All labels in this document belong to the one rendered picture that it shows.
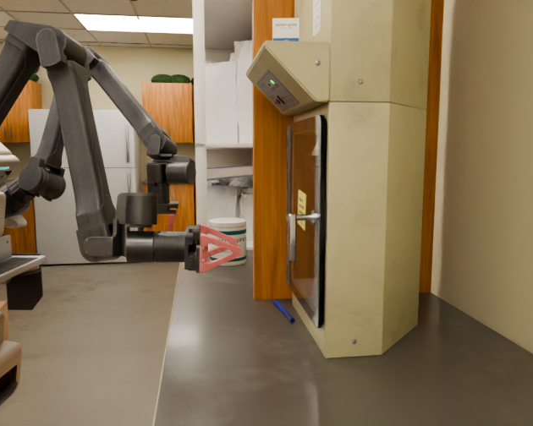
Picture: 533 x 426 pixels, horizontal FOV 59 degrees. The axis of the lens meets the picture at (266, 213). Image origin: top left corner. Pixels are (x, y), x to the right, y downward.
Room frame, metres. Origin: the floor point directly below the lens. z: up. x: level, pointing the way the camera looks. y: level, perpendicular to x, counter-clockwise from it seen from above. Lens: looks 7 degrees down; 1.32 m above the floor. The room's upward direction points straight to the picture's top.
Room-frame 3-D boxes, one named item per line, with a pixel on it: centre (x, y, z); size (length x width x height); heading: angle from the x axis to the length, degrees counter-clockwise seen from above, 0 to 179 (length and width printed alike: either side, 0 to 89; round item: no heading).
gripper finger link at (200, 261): (0.84, 0.09, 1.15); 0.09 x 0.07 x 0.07; 98
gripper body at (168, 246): (0.86, 0.17, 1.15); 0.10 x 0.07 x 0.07; 8
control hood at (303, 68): (0.99, -0.03, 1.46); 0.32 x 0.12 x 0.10; 8
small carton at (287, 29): (0.94, -0.04, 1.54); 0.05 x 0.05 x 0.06; 87
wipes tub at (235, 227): (1.63, 0.13, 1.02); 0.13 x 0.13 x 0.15
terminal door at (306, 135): (1.00, -0.08, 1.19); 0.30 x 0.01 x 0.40; 8
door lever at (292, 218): (0.89, -0.06, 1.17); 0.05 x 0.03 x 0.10; 98
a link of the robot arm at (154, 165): (1.25, 0.28, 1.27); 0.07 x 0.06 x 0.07; 72
